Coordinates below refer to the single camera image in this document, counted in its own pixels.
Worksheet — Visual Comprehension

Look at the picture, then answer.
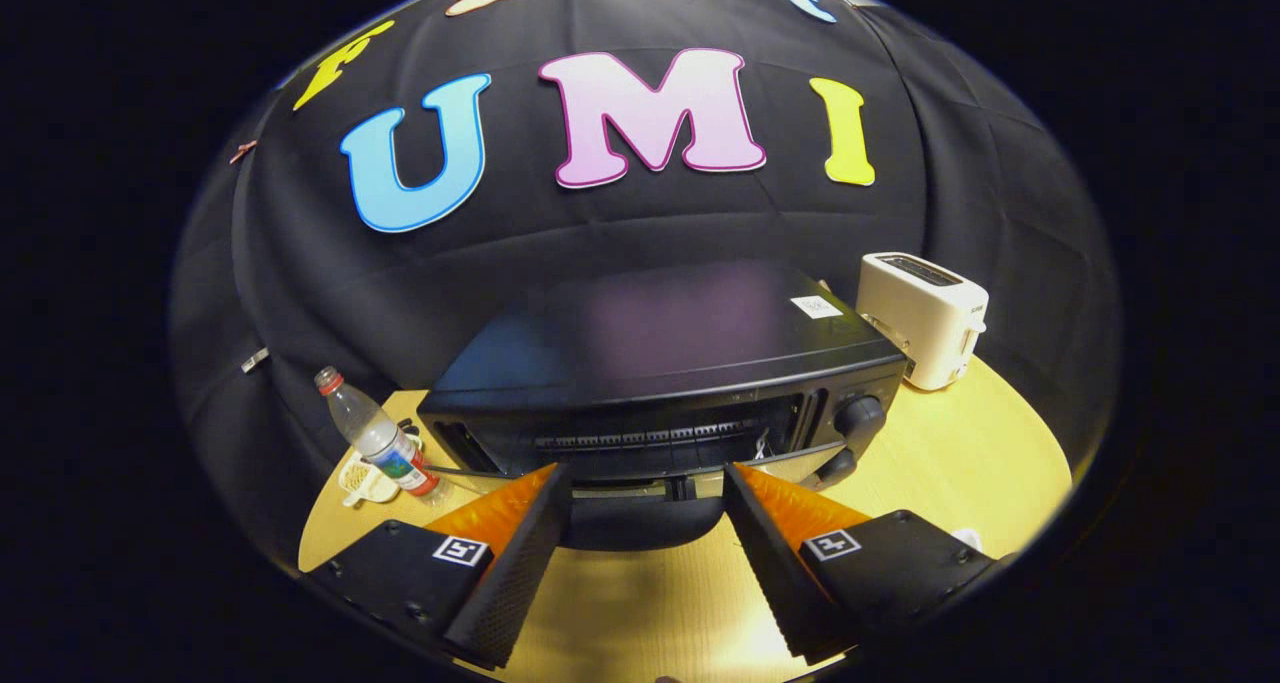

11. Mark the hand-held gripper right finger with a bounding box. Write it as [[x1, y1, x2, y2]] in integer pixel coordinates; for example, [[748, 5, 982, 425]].
[[722, 461, 1001, 666]]

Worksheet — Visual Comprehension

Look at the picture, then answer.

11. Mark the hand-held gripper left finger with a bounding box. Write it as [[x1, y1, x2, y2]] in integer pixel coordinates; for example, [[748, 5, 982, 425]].
[[300, 463, 576, 670]]

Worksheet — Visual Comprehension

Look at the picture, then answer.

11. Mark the black toaster oven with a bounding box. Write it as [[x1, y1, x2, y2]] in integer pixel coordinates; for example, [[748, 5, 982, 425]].
[[417, 260, 909, 552]]

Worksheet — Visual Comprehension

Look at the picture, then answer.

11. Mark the cream white toaster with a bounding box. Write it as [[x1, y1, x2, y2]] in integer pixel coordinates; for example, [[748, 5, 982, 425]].
[[856, 252, 990, 392]]

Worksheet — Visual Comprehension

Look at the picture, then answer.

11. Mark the clear plastic water bottle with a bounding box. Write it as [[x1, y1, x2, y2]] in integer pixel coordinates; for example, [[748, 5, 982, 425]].
[[315, 366, 451, 507]]

